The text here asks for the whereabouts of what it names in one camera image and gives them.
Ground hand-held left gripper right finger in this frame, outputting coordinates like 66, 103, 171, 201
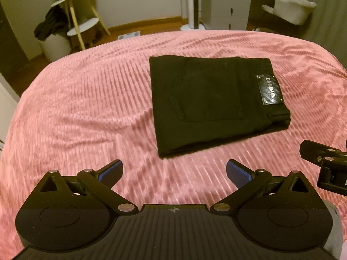
212, 159, 317, 215

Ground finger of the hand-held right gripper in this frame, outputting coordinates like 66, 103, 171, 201
300, 140, 347, 166
317, 156, 347, 189

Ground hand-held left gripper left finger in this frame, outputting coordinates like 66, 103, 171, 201
30, 159, 139, 215

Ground black pants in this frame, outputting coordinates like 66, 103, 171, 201
149, 55, 291, 159

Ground grey cloth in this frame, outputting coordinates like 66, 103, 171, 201
324, 202, 342, 259

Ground pink ribbed blanket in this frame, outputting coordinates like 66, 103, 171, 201
0, 30, 347, 258

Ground white wardrobe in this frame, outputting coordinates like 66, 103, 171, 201
0, 73, 20, 144

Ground grey curtain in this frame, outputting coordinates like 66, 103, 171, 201
303, 0, 347, 69

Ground white laundry basket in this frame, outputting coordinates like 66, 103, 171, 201
39, 31, 73, 62

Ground white bathroom scale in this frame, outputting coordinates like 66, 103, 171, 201
118, 31, 141, 40

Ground white upholstered chair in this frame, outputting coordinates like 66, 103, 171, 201
261, 0, 317, 33

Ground white round side table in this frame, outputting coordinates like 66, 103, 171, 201
50, 0, 110, 51

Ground dark clothes pile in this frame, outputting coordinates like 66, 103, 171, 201
34, 5, 72, 42

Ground grey drawer cabinet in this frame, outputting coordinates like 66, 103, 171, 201
201, 0, 252, 31

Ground dark brown door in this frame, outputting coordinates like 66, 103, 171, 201
0, 0, 31, 80

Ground white tower fan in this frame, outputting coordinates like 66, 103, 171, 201
180, 0, 207, 32

